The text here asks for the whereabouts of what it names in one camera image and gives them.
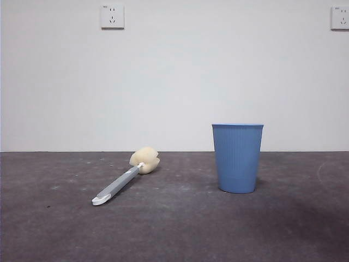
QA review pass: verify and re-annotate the blue ribbed plastic cup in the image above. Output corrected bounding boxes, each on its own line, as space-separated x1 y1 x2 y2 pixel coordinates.
212 123 264 194

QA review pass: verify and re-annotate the grey-handled sponge cup brush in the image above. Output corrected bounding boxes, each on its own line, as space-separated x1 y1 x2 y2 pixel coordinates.
92 146 161 206

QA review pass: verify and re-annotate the white wall socket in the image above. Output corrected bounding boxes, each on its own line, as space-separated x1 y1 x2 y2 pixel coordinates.
330 5 349 31
101 4 125 30

